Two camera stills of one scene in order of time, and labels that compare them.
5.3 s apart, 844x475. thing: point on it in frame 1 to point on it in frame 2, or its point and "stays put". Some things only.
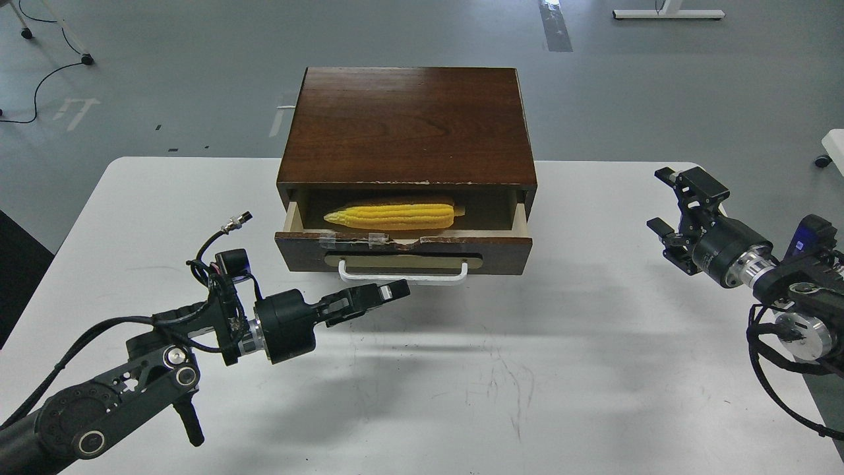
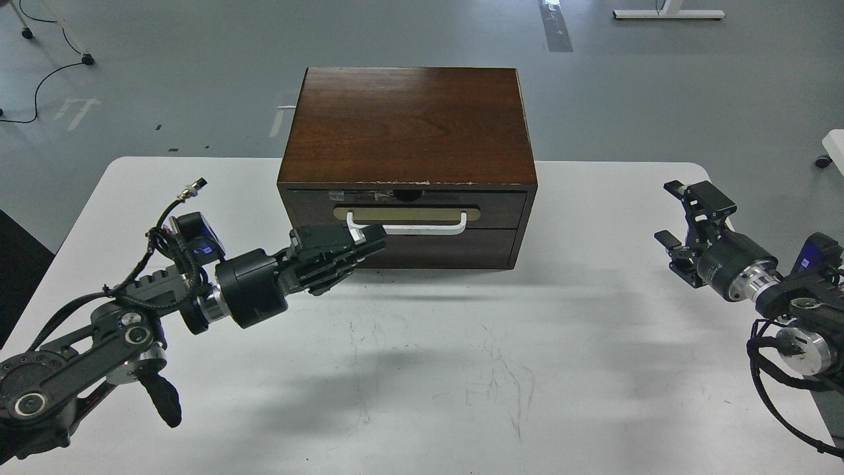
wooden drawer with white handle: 489,239 to 407,212
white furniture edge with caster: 833,142 stays put
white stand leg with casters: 26,33 stays put
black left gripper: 287,320 to 256,286
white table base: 668,11 stays put
